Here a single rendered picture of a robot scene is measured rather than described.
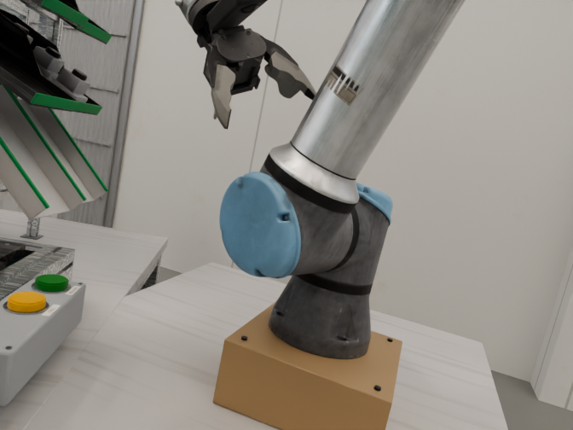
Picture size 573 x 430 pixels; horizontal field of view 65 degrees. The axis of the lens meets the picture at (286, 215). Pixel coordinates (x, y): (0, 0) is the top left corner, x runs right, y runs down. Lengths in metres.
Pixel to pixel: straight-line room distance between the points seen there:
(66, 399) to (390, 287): 2.87
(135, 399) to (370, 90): 0.47
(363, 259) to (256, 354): 0.19
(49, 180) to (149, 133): 2.93
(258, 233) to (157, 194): 3.43
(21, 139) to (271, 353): 0.70
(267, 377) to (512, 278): 2.84
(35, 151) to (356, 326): 0.73
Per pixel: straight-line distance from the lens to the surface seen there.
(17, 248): 0.81
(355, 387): 0.57
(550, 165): 3.30
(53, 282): 0.67
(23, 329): 0.57
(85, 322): 0.83
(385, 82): 0.46
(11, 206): 2.21
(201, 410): 0.63
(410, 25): 0.47
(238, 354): 0.60
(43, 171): 1.04
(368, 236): 0.59
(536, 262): 3.34
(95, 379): 0.68
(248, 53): 0.67
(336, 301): 0.61
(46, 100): 0.92
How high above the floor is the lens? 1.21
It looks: 9 degrees down
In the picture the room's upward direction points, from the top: 12 degrees clockwise
